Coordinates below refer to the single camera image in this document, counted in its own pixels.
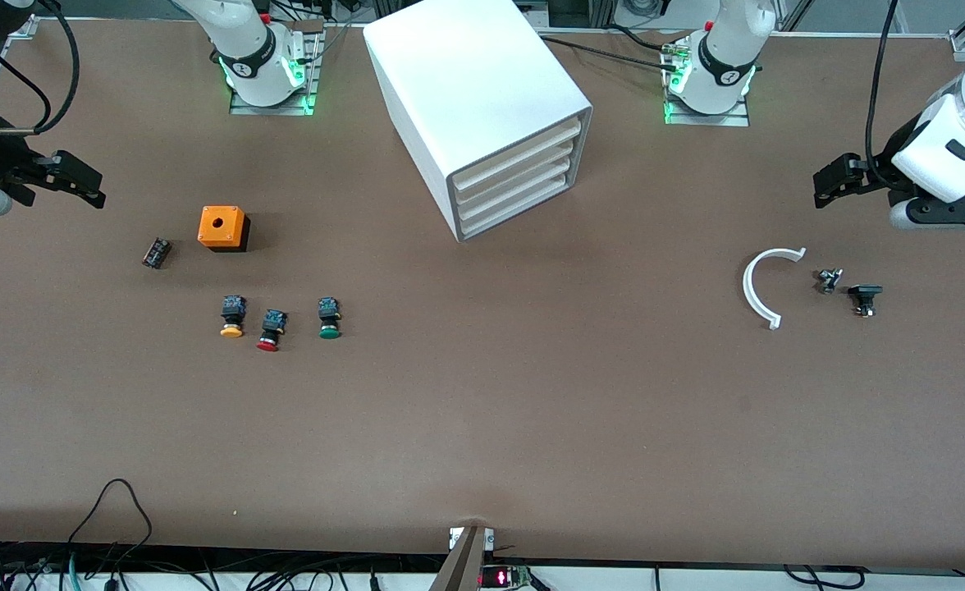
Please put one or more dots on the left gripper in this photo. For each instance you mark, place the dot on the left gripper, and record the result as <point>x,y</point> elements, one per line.
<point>882,167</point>

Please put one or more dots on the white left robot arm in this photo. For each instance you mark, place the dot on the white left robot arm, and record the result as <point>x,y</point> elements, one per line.
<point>729,41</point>

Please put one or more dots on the black push button part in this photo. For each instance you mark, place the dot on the black push button part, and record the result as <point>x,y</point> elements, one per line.
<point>864,294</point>

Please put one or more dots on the small black contact block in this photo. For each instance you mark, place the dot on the small black contact block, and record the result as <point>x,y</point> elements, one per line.
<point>157,253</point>

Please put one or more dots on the white curved plastic bracket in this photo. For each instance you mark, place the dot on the white curved plastic bracket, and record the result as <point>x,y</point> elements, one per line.
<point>747,287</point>

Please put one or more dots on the small grey metal part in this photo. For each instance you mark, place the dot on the small grey metal part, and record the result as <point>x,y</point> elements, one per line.
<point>829,281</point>

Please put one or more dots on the red-lit electronic board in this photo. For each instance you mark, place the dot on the red-lit electronic board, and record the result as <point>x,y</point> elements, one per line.
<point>499,577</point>

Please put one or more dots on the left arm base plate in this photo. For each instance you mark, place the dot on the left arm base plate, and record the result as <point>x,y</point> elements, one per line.
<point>708,120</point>

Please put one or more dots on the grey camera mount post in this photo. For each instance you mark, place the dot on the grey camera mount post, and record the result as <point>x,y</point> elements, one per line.
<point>462,566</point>

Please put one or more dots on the yellow push button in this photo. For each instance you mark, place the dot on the yellow push button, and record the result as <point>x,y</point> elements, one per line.
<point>232,316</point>

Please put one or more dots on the orange button enclosure box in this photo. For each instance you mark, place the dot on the orange button enclosure box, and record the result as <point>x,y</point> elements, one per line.
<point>220,226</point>

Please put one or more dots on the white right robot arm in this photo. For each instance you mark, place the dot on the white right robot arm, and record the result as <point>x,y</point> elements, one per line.
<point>240,37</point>

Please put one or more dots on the green push button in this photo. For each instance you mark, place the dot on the green push button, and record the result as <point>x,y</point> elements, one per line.
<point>330,320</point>

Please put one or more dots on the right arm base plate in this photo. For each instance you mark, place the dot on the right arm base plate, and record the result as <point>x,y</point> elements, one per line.
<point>273,108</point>

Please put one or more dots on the red push button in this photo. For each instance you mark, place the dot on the red push button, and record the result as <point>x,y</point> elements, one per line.
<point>272,328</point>

